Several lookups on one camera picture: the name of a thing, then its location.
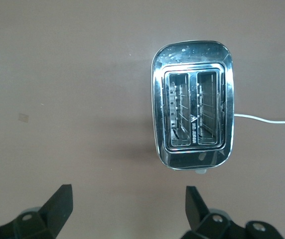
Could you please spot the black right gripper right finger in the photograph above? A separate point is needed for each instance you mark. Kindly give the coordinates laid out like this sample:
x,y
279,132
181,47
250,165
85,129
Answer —
x,y
207,226

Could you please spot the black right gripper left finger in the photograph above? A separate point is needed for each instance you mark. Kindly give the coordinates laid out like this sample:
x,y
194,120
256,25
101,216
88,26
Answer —
x,y
50,219

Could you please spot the chrome two-slot toaster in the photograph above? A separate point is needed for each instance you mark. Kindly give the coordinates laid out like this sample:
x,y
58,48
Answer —
x,y
162,74

